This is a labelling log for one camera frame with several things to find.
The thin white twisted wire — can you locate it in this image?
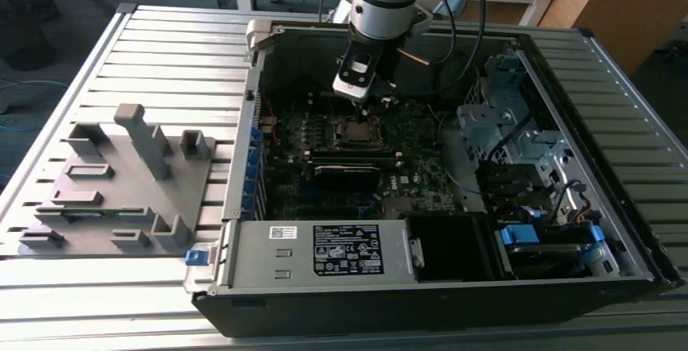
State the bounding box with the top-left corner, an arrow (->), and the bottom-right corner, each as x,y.
432,111 -> 458,149

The hard disk in blue carrier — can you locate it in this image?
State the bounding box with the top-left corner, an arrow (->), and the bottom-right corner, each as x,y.
494,223 -> 608,282

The black drive cable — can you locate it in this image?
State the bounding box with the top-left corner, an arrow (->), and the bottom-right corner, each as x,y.
552,179 -> 588,224

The black PC case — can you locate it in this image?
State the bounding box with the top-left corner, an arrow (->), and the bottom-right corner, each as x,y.
182,19 -> 687,340

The metal socket cover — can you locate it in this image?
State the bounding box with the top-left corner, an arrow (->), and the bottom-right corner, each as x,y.
335,117 -> 388,150

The black cable bundle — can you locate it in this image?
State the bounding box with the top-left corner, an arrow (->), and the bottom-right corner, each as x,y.
476,162 -> 545,212

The grey case release latch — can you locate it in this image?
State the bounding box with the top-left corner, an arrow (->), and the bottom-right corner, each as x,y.
245,19 -> 286,64

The black expansion card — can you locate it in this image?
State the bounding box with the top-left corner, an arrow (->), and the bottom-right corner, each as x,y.
313,163 -> 381,191

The blue floor cable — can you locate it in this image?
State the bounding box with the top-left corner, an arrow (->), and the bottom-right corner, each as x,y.
0,79 -> 71,133

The black RAM slot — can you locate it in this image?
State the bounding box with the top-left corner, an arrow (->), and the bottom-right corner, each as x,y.
309,148 -> 398,158

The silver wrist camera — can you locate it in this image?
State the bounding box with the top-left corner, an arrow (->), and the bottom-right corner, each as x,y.
331,51 -> 378,101

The green motherboard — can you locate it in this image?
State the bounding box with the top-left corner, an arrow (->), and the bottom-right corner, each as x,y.
257,93 -> 474,221

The silver CPU plate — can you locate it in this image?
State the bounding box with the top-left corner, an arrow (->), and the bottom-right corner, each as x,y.
343,122 -> 378,142

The black office chair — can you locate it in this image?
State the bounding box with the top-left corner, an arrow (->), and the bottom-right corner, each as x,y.
0,0 -> 62,71

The black thick cable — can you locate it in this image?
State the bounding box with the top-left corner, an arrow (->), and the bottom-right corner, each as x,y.
486,112 -> 534,165

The thin red wire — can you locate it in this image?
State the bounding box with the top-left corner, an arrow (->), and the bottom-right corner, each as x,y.
267,99 -> 282,146

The wooden cabinet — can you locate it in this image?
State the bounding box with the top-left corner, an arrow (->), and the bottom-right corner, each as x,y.
540,0 -> 688,76

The green RAM stick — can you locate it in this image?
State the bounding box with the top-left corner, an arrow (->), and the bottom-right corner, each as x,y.
62,209 -> 119,220

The silver drive cage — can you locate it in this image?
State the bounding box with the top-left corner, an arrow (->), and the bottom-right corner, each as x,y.
454,53 -> 580,167

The silver power supply unit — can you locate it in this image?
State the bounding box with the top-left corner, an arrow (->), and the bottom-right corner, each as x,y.
210,219 -> 426,290

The grey parts rack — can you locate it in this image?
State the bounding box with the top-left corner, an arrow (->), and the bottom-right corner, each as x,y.
15,103 -> 219,258

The finned chipset heatsink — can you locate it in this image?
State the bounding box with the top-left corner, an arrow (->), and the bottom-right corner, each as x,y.
382,196 -> 416,214

